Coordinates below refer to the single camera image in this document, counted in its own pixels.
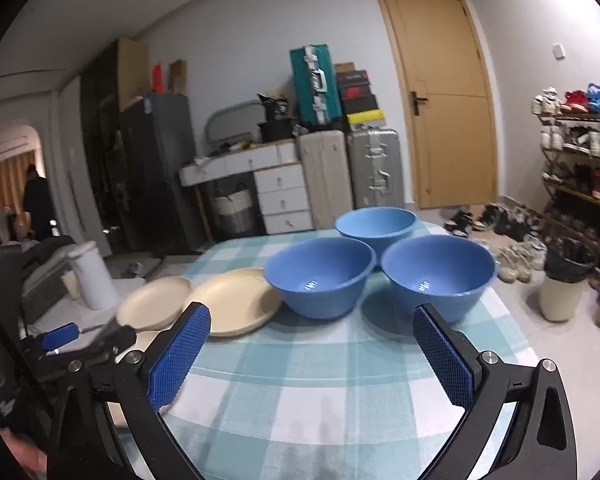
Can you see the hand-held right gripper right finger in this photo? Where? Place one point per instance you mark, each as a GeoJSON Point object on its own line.
{"type": "Point", "coordinates": [442, 355]}

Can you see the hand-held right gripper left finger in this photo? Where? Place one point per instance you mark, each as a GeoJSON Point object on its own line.
{"type": "Point", "coordinates": [180, 355]}

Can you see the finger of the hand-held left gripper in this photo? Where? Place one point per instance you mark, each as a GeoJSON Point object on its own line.
{"type": "Point", "coordinates": [112, 340]}
{"type": "Point", "coordinates": [60, 335]}

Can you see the blue bowl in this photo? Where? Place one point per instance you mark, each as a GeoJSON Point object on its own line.
{"type": "Point", "coordinates": [320, 280]}
{"type": "Point", "coordinates": [375, 225]}
{"type": "Point", "coordinates": [437, 275]}

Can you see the person's left hand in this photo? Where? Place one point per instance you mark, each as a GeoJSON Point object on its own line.
{"type": "Point", "coordinates": [25, 455]}

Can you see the white side cabinet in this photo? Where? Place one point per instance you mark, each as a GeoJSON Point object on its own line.
{"type": "Point", "coordinates": [80, 317]}

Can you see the grey striped cushion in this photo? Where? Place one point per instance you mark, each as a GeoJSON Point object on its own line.
{"type": "Point", "coordinates": [47, 280]}

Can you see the cream cup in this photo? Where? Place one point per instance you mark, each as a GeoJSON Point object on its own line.
{"type": "Point", "coordinates": [70, 282]}

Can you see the white cylindrical container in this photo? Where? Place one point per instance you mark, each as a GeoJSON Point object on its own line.
{"type": "Point", "coordinates": [95, 280]}

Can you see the dark cloth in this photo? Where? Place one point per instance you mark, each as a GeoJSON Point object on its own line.
{"type": "Point", "coordinates": [50, 247]}

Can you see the group of scattered shoes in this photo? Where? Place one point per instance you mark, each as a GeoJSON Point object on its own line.
{"type": "Point", "coordinates": [517, 255]}

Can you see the brown striped curtain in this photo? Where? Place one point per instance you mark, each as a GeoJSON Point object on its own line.
{"type": "Point", "coordinates": [0, 185]}

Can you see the teal white checked tablecloth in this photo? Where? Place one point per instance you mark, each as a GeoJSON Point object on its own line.
{"type": "Point", "coordinates": [305, 385]}

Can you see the white trash bin black liner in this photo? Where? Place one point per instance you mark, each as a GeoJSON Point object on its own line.
{"type": "Point", "coordinates": [562, 285]}

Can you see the woven laundry basket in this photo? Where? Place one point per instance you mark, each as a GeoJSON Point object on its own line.
{"type": "Point", "coordinates": [232, 212]}

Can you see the dark grey refrigerator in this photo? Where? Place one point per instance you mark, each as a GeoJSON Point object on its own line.
{"type": "Point", "coordinates": [155, 175]}

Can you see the white desk with drawers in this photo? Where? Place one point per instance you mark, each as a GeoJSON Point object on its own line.
{"type": "Point", "coordinates": [280, 190]}

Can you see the silver suitcase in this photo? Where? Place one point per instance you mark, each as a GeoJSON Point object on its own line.
{"type": "Point", "coordinates": [375, 170]}

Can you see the beige suitcase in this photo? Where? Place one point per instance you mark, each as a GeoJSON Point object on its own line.
{"type": "Point", "coordinates": [325, 180]}

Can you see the wooden shoe rack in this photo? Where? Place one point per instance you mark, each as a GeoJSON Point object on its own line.
{"type": "Point", "coordinates": [580, 187]}

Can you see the dark brown wardrobe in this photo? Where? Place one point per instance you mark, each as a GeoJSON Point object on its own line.
{"type": "Point", "coordinates": [110, 110]}

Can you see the oval mirror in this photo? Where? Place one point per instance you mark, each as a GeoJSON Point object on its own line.
{"type": "Point", "coordinates": [232, 122]}

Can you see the black pot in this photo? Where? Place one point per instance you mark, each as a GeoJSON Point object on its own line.
{"type": "Point", "coordinates": [277, 130]}

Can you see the yellow box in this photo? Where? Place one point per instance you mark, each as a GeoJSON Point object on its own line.
{"type": "Point", "coordinates": [365, 117]}

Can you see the black paper bag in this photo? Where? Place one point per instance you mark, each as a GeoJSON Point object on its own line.
{"type": "Point", "coordinates": [275, 105]}

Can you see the brown paper bag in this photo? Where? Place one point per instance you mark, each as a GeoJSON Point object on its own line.
{"type": "Point", "coordinates": [177, 76]}

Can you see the red black shoe box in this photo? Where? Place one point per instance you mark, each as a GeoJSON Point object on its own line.
{"type": "Point", "coordinates": [355, 92]}

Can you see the tan wooden door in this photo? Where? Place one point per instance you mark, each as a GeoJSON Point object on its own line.
{"type": "Point", "coordinates": [440, 60]}

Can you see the teal suitcase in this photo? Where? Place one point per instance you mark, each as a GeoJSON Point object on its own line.
{"type": "Point", "coordinates": [312, 85]}

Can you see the small brown cardboard box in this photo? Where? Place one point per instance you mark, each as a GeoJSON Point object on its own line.
{"type": "Point", "coordinates": [345, 66]}

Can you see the white light switch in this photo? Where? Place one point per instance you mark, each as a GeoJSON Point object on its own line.
{"type": "Point", "coordinates": [559, 51]}

